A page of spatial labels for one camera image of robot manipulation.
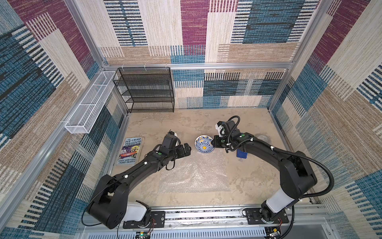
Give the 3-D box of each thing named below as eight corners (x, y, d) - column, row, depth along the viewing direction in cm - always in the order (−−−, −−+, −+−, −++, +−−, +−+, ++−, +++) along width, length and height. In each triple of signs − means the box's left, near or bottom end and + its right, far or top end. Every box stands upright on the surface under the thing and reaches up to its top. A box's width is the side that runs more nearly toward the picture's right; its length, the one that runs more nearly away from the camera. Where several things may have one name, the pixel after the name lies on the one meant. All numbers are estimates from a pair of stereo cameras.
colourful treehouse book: (118, 164, 94) (117, 162, 92) (127, 139, 105) (125, 137, 103) (135, 164, 94) (134, 162, 91) (141, 139, 105) (140, 137, 103)
